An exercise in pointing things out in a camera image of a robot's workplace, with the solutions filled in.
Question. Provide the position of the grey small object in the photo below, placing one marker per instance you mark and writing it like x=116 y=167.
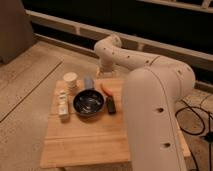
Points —
x=88 y=83

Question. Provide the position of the black rectangular block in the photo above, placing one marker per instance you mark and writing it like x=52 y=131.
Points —
x=110 y=105

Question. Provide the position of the wooden cutting board table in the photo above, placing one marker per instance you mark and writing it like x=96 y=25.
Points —
x=101 y=139

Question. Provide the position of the white paper cup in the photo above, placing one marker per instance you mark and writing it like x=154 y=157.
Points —
x=70 y=79

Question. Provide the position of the black metal bowl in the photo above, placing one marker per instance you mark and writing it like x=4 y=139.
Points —
x=88 y=102

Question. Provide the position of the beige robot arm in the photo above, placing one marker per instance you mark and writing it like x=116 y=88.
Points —
x=149 y=94

